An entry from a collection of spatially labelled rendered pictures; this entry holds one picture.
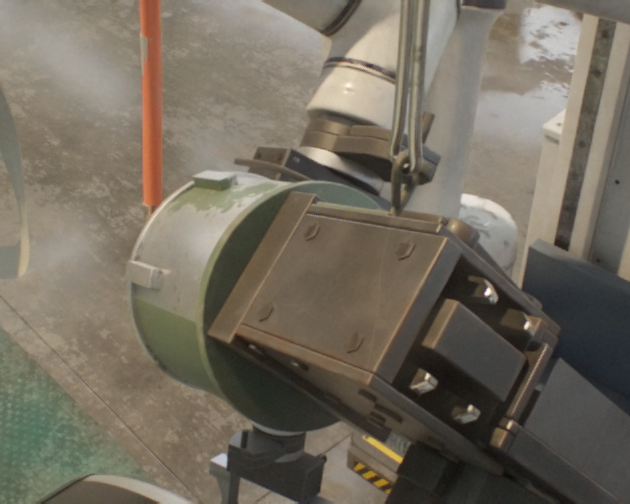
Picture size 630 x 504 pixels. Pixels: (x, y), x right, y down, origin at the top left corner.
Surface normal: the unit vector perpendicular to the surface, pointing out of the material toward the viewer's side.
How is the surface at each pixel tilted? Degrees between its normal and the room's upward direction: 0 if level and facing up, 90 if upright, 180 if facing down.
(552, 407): 65
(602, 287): 90
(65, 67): 0
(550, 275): 90
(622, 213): 90
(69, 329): 0
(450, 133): 72
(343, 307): 43
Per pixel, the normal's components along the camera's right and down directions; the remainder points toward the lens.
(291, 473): -0.53, 0.16
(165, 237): -0.70, -0.46
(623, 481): 0.56, 0.12
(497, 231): 0.15, -0.70
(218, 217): -0.57, -0.67
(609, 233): -0.66, 0.48
